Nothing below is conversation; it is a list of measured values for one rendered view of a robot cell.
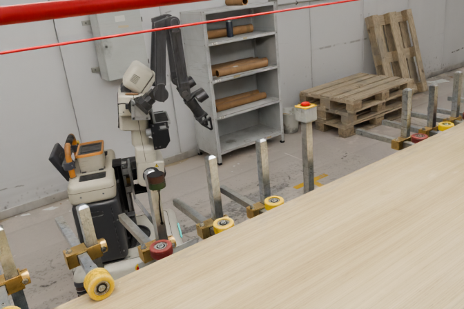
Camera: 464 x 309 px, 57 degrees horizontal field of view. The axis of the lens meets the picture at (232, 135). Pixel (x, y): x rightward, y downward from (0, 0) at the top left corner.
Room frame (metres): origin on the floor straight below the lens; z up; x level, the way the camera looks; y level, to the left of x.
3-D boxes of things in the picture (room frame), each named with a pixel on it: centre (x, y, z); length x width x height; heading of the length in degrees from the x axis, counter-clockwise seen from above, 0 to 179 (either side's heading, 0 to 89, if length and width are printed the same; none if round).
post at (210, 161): (1.53, 0.09, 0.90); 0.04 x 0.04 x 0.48; 33
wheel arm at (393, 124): (2.39, -1.09, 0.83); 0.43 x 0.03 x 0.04; 33
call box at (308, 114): (1.80, -0.34, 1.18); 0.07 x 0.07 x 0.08; 33
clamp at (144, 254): (1.38, 0.32, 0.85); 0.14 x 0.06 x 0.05; 123
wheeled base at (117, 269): (2.41, 0.73, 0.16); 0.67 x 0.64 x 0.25; 102
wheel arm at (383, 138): (2.25, -0.88, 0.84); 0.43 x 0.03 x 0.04; 33
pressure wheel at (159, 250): (1.30, 0.29, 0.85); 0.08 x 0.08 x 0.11
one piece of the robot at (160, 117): (2.47, 0.45, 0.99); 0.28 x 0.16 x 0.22; 12
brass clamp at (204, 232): (1.52, 0.11, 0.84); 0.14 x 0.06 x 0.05; 123
